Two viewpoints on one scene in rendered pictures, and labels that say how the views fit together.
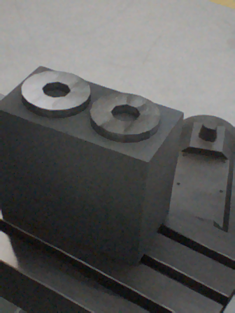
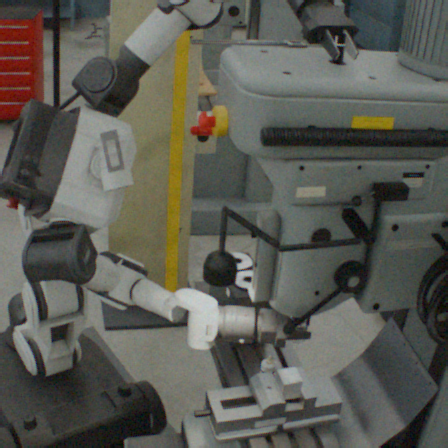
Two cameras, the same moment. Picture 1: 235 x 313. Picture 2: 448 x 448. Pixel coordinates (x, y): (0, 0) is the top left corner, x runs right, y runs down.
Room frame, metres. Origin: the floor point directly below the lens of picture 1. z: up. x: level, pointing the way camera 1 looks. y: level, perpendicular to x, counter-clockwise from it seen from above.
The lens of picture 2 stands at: (1.90, 1.17, 2.23)
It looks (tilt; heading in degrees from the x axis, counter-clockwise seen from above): 29 degrees down; 226
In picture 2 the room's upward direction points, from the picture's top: 5 degrees clockwise
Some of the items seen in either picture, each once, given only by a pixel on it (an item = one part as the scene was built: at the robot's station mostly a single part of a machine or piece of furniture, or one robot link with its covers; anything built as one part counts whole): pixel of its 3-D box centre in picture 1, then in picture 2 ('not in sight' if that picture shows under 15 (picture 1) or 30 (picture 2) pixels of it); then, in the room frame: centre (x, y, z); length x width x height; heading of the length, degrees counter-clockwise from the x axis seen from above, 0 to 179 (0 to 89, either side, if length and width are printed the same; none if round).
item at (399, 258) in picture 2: not in sight; (389, 239); (0.70, 0.50, 1.47); 0.24 x 0.19 x 0.26; 61
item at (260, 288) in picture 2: not in sight; (264, 257); (0.97, 0.35, 1.45); 0.04 x 0.04 x 0.21; 61
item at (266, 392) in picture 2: not in sight; (266, 393); (0.92, 0.39, 1.02); 0.12 x 0.06 x 0.04; 63
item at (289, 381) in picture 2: not in sight; (288, 383); (0.87, 0.41, 1.05); 0.06 x 0.05 x 0.06; 63
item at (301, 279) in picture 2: not in sight; (315, 244); (0.87, 0.41, 1.47); 0.21 x 0.19 x 0.32; 61
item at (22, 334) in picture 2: not in sight; (47, 345); (1.11, -0.47, 0.68); 0.21 x 0.20 x 0.13; 82
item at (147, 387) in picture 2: not in sight; (147, 406); (0.89, -0.16, 0.50); 0.20 x 0.05 x 0.20; 82
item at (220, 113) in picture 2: not in sight; (219, 121); (1.07, 0.29, 1.76); 0.06 x 0.02 x 0.06; 61
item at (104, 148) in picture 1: (87, 160); (239, 297); (0.70, 0.04, 1.03); 0.22 x 0.12 x 0.20; 67
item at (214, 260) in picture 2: not in sight; (220, 264); (1.07, 0.32, 1.45); 0.07 x 0.07 x 0.06
